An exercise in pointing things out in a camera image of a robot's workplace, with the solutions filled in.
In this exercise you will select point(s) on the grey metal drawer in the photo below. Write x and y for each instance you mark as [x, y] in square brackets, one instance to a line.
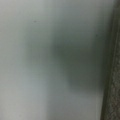
[111, 99]

